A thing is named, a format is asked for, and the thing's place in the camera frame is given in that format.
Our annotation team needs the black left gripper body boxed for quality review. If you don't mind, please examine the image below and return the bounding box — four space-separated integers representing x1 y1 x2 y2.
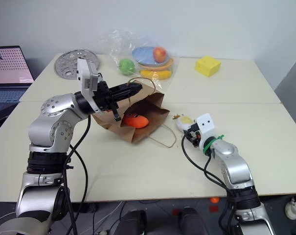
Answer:
92 81 122 122

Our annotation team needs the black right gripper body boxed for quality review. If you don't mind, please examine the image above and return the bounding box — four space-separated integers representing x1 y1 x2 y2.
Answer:
184 123 204 149

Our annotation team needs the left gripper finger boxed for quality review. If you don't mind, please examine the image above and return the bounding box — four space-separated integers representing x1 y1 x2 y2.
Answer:
111 90 141 104
108 83 143 95

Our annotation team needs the white and yellow plush toy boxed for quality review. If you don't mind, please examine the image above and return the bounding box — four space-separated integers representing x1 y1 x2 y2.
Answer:
172 114 197 134

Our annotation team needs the brown paper bag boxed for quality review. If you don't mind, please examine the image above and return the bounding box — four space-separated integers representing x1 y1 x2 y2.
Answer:
91 77 177 149

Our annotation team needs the orange plush toy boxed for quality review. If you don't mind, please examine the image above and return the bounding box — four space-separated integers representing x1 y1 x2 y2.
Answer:
122 113 149 129

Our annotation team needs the clear plastic bag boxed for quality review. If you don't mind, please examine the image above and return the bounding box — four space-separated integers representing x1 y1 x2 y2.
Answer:
100 29 181 89

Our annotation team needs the green zip tie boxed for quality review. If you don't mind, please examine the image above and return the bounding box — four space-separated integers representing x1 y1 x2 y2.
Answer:
202 134 226 155

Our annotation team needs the green toy apple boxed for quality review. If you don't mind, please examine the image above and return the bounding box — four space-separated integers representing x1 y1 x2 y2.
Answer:
118 58 135 76

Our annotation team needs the blue plate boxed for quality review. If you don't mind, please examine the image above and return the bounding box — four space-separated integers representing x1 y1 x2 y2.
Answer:
132 46 172 66

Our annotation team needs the red toy apple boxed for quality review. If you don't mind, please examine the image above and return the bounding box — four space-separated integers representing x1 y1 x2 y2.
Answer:
153 47 168 63

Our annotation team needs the orange plate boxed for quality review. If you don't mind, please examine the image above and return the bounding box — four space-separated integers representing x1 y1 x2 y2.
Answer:
137 57 175 72

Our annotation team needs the round perforated metal disc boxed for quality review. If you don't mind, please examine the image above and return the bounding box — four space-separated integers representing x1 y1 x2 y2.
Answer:
53 48 100 80

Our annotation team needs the yellow cheese block toy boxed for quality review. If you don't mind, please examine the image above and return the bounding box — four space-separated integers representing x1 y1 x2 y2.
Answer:
195 55 222 78

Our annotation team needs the dark rounded shape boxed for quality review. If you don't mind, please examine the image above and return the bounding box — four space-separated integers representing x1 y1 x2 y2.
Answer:
119 209 148 235
178 207 210 235

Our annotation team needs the open laptop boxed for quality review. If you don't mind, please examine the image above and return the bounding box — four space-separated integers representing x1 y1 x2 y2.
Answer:
0 45 35 124

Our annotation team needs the white round object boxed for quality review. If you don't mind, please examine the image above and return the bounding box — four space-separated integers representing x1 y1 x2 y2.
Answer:
284 197 296 221

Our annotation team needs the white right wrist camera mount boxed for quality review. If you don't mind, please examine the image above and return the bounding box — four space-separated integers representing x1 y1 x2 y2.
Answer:
196 113 217 141

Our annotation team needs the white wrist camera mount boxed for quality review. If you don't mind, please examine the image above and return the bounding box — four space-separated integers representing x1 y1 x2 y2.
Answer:
76 57 102 116
196 113 217 141

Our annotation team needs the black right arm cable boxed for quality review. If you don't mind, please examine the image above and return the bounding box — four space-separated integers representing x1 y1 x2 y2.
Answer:
182 133 234 196

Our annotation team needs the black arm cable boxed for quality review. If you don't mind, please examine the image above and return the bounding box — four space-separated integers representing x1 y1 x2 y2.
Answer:
182 133 234 196
63 114 92 235

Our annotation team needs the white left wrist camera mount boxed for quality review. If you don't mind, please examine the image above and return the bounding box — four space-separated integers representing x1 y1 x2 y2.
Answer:
76 57 102 116

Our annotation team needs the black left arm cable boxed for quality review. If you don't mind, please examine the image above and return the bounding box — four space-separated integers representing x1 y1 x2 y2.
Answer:
63 114 92 235

